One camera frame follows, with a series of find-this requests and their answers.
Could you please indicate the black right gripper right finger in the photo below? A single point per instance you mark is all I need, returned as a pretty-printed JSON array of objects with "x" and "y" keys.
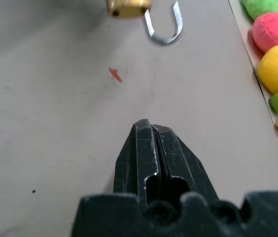
[{"x": 181, "y": 163}]

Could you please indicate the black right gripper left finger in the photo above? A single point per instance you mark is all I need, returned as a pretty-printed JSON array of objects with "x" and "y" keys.
[{"x": 139, "y": 160}]

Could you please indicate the brass padlock with steel shackle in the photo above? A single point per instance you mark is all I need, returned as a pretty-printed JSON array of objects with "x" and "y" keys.
[{"x": 126, "y": 8}]

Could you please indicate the small orange scrap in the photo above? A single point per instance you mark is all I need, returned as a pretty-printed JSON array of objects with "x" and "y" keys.
[{"x": 115, "y": 74}]

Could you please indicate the pink plush toy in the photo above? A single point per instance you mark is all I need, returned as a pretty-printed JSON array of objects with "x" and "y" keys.
[{"x": 274, "y": 32}]

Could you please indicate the green plush toy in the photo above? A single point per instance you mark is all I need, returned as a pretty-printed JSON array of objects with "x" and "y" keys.
[{"x": 264, "y": 8}]

